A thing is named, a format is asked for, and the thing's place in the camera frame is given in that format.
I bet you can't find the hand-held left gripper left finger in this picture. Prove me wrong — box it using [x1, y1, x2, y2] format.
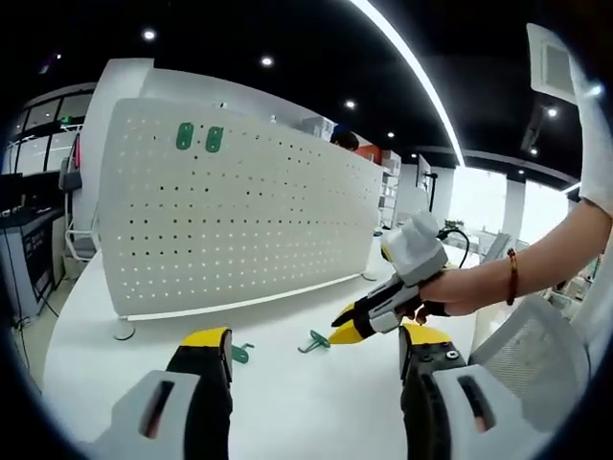
[95, 327, 235, 460]

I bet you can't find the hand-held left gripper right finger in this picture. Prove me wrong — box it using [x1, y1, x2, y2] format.
[398, 323, 552, 460]

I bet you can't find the green hook assembly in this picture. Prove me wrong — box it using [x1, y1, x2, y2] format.
[204, 126, 225, 154]
[296, 329, 332, 357]
[175, 122, 195, 151]
[231, 341, 256, 369]

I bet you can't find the white pegboard mounting plate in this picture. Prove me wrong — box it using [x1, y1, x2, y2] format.
[98, 98, 384, 342]

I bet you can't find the monitor on black stand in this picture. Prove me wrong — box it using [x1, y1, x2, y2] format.
[415, 153, 440, 215]

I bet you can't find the white mesh chair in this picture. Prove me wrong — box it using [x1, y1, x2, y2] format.
[468, 294, 593, 424]

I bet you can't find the ceiling light strip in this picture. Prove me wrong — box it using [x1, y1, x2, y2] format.
[349, 0, 466, 168]

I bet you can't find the white office chair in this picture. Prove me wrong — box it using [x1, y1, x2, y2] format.
[64, 227, 100, 263]

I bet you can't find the grey equipment cabinet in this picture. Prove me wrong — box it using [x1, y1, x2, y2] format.
[0, 205, 66, 318]

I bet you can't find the person's white shirt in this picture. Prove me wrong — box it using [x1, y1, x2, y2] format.
[569, 61, 613, 365]

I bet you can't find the white ceiling air conditioner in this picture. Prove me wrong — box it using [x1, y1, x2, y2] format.
[526, 22, 577, 104]

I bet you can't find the grey hanging bag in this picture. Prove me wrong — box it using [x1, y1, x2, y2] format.
[59, 143, 83, 194]

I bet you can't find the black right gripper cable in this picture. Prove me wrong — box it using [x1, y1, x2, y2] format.
[435, 228, 471, 270]

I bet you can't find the red bead bracelet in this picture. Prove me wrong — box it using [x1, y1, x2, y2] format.
[506, 247, 520, 308]

